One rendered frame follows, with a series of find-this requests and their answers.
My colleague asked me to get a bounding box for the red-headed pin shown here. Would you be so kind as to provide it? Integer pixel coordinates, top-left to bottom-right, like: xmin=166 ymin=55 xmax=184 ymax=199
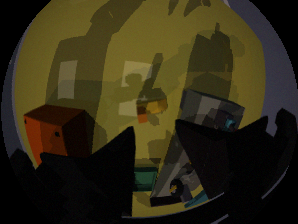
xmin=229 ymin=124 xmax=238 ymax=133

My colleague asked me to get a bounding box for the green tray floor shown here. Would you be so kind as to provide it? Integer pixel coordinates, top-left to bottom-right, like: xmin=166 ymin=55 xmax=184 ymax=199
xmin=133 ymin=172 xmax=153 ymax=188

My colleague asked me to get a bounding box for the green tray rim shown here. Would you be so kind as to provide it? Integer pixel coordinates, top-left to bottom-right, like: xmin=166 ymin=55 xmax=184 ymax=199
xmin=133 ymin=167 xmax=157 ymax=192

